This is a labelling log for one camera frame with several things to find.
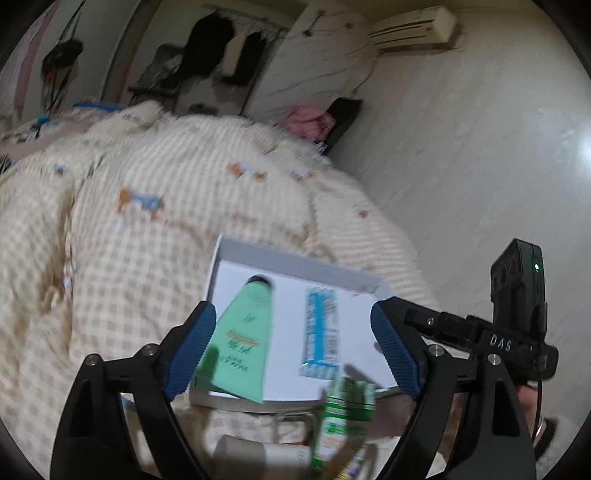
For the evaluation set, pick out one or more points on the white cardboard box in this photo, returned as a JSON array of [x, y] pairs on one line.
[[284, 388]]

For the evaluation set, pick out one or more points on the blue snack packet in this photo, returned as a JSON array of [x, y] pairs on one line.
[[321, 336]]

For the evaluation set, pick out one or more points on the green cartoon candy packet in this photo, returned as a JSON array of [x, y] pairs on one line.
[[340, 447]]

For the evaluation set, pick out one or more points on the beige checkered duvet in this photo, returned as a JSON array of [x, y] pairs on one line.
[[107, 237]]

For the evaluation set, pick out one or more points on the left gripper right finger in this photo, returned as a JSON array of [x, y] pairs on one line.
[[492, 439]]

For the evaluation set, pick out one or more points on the black hanging clothes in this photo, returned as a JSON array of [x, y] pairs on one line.
[[213, 42]]

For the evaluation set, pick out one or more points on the black hanging bag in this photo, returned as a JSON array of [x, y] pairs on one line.
[[58, 64]]

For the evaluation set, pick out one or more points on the pink clothes pile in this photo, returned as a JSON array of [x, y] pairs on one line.
[[308, 123]]

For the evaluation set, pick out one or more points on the white body lotion tube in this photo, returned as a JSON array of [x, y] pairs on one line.
[[236, 458]]

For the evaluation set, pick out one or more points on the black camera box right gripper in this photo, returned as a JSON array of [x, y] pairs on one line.
[[518, 290]]

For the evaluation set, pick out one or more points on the wall air conditioner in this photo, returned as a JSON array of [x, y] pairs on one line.
[[433, 27]]

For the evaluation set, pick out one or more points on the black chair with clothes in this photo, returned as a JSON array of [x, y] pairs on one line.
[[159, 81]]

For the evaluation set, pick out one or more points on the black headboard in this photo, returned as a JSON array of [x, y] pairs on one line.
[[344, 111]]

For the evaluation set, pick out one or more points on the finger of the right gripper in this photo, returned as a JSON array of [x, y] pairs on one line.
[[443, 327]]

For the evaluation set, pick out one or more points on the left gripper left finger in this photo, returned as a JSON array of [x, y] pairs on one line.
[[93, 440]]

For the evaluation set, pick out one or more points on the green hand cream tube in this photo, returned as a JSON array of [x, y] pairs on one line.
[[234, 361]]

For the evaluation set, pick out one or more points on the person's right hand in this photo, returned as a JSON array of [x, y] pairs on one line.
[[530, 401]]

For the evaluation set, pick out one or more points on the pink lace curtain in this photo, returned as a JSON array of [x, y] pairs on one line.
[[16, 73]]

